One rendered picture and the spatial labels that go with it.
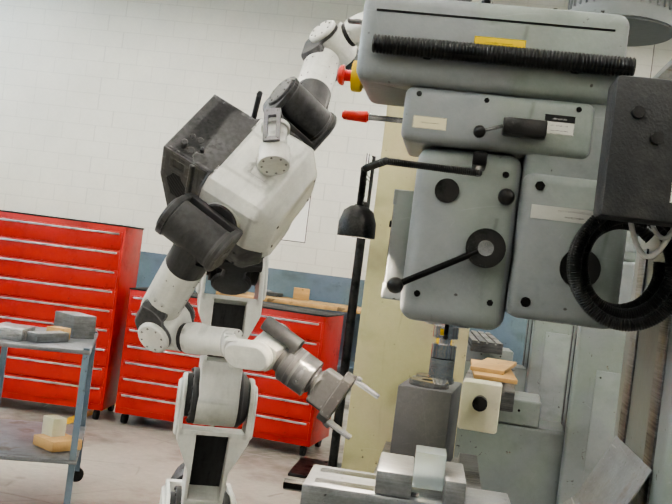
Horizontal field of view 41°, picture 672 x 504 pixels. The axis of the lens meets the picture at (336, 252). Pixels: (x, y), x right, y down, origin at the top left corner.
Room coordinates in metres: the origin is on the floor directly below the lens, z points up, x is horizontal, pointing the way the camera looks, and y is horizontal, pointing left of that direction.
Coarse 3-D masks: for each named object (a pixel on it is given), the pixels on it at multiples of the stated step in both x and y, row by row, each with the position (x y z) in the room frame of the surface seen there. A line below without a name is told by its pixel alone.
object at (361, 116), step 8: (344, 112) 1.82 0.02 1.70; (352, 112) 1.82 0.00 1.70; (360, 112) 1.82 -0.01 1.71; (352, 120) 1.83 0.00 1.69; (360, 120) 1.82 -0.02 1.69; (368, 120) 1.83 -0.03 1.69; (376, 120) 1.82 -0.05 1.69; (384, 120) 1.82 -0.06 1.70; (392, 120) 1.81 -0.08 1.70; (400, 120) 1.81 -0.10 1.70
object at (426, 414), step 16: (400, 384) 1.97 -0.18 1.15; (416, 384) 1.98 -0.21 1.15; (432, 384) 1.97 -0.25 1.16; (448, 384) 1.99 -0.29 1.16; (400, 400) 1.96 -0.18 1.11; (416, 400) 1.95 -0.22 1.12; (432, 400) 1.95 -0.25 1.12; (448, 400) 1.94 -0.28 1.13; (400, 416) 1.96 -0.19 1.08; (416, 416) 1.95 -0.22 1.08; (432, 416) 1.95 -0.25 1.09; (448, 416) 1.94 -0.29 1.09; (400, 432) 1.96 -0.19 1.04; (416, 432) 1.95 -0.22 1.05; (432, 432) 1.94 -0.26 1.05; (448, 432) 1.96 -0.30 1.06; (400, 448) 1.96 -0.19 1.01; (448, 448) 2.01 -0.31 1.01
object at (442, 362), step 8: (432, 352) 1.69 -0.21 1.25; (440, 352) 1.68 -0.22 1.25; (448, 352) 1.68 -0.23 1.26; (432, 360) 1.69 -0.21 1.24; (440, 360) 1.68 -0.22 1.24; (448, 360) 1.68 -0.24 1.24; (432, 368) 1.68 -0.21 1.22; (440, 368) 1.68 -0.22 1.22; (448, 368) 1.68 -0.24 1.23; (432, 376) 1.68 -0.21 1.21; (440, 376) 1.67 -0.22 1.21; (448, 376) 1.68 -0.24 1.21
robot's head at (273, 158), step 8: (272, 120) 1.89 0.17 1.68; (272, 128) 1.89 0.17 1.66; (288, 128) 1.91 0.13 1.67; (280, 136) 1.88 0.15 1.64; (264, 144) 1.86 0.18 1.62; (272, 144) 1.85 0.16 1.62; (280, 144) 1.86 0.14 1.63; (264, 152) 1.85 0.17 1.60; (272, 152) 1.84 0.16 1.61; (280, 152) 1.85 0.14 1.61; (288, 152) 1.87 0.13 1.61; (256, 160) 1.93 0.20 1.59; (264, 160) 1.85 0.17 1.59; (272, 160) 1.85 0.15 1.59; (280, 160) 1.85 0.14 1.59; (288, 160) 1.86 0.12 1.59; (264, 168) 1.87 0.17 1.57; (272, 168) 1.87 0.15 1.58; (280, 168) 1.87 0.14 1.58; (288, 168) 1.87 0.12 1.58
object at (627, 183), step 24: (624, 96) 1.30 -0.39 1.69; (648, 96) 1.30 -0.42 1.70; (624, 120) 1.30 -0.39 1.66; (648, 120) 1.30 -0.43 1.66; (624, 144) 1.30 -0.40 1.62; (648, 144) 1.30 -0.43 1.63; (600, 168) 1.36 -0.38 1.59; (624, 168) 1.30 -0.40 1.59; (648, 168) 1.30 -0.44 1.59; (600, 192) 1.33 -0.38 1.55; (624, 192) 1.30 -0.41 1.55; (648, 192) 1.30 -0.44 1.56; (600, 216) 1.34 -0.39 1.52; (624, 216) 1.30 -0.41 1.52; (648, 216) 1.30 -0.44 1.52
